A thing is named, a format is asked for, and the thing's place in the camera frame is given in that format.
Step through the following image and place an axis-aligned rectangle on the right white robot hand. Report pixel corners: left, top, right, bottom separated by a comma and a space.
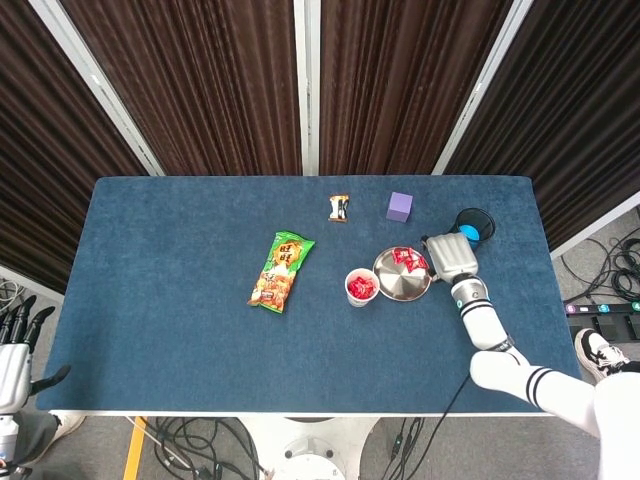
419, 232, 480, 285

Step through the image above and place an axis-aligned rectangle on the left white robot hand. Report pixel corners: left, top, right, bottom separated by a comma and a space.
0, 294, 72, 414

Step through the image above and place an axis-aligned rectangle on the small red object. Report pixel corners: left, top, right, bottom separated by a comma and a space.
390, 246, 430, 274

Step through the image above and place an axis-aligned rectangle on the white paper cup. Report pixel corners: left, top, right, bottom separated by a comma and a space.
344, 268, 380, 308

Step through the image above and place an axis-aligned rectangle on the black mesh pen holder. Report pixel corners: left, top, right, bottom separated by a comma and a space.
452, 207, 497, 247

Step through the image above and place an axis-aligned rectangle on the round metal plate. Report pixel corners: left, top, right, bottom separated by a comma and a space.
372, 245, 433, 303

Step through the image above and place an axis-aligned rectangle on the grey trouser leg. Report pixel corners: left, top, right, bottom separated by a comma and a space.
14, 423, 62, 469

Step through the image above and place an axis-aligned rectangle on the purple cube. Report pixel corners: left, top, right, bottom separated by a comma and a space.
385, 191, 415, 222

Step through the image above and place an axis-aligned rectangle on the beige shoe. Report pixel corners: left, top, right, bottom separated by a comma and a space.
49, 412, 86, 444

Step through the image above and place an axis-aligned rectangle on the small brown snack wrapper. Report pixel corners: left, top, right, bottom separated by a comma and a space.
327, 195, 350, 223

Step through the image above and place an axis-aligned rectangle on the yellow floor tape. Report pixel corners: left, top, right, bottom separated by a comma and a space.
123, 416, 149, 480

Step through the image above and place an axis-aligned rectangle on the black foot pedal box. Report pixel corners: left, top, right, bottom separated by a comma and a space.
569, 313, 640, 346

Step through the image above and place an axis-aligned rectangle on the green snack bag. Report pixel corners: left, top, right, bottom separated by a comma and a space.
247, 230, 317, 315

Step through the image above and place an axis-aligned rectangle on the white and black sneaker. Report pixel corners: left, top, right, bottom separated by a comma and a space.
573, 328, 631, 384

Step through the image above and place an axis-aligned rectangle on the blue felt table cover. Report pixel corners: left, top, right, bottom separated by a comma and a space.
35, 175, 591, 414

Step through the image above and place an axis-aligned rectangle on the brown pleated curtain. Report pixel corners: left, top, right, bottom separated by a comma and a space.
444, 0, 640, 251
319, 0, 516, 176
59, 0, 302, 176
0, 0, 149, 296

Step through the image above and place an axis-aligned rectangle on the white partition rail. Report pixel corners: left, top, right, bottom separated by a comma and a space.
549, 204, 640, 260

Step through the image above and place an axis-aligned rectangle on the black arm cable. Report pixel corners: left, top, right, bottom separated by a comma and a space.
399, 374, 474, 480

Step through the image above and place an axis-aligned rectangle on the black floor cable bundle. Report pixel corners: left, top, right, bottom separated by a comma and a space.
149, 417, 269, 480
559, 209, 640, 304
382, 417, 426, 480

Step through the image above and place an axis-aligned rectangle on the white partition post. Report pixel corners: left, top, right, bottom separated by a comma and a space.
28, 0, 166, 176
293, 0, 321, 176
432, 0, 534, 175

